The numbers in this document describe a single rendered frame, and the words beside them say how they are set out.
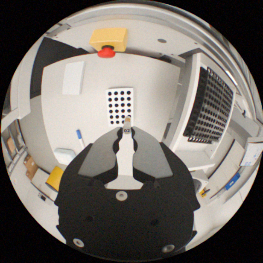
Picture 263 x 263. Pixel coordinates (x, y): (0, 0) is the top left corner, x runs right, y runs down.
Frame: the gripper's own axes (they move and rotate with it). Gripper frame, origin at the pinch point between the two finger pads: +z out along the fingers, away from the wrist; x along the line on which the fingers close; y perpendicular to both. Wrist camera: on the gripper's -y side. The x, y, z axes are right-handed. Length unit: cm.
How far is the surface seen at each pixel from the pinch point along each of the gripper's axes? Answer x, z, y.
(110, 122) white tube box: -6.3, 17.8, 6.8
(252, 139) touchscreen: 92, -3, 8
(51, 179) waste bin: -190, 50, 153
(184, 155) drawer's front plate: 20.0, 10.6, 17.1
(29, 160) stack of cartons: -383, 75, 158
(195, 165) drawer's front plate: 22.9, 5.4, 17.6
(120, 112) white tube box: -2.6, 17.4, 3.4
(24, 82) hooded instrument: -51, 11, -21
